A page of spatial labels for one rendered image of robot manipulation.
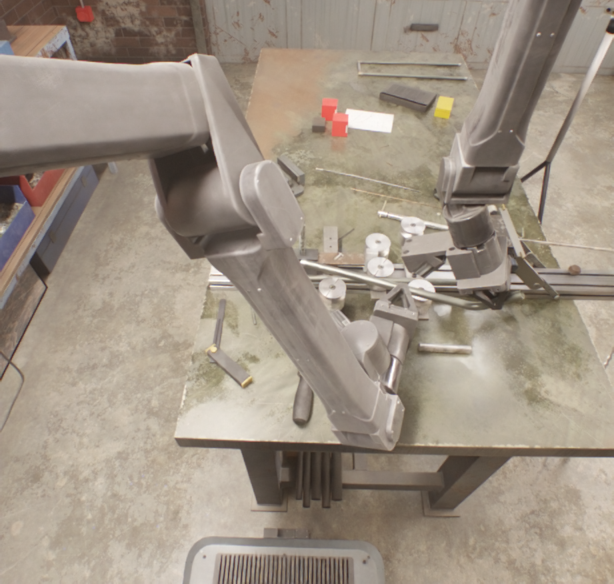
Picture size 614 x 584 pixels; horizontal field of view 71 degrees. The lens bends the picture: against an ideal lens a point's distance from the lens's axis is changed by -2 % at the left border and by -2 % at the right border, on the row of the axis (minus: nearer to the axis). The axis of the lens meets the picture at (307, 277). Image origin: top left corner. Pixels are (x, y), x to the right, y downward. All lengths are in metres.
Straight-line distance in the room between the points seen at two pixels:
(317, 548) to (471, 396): 0.69
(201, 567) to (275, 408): 0.68
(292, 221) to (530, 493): 1.57
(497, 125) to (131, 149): 0.37
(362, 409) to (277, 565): 0.86
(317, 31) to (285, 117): 2.44
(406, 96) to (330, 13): 2.32
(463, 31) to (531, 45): 3.52
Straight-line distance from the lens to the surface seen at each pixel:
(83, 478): 1.82
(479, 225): 0.62
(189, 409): 0.81
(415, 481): 1.48
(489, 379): 0.88
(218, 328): 0.87
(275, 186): 0.35
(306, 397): 0.77
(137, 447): 1.79
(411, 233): 0.94
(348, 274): 0.76
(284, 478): 1.45
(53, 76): 0.28
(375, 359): 0.59
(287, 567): 1.35
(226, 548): 1.37
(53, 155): 0.27
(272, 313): 0.42
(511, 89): 0.50
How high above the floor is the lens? 1.60
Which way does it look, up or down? 50 degrees down
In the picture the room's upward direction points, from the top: 1 degrees clockwise
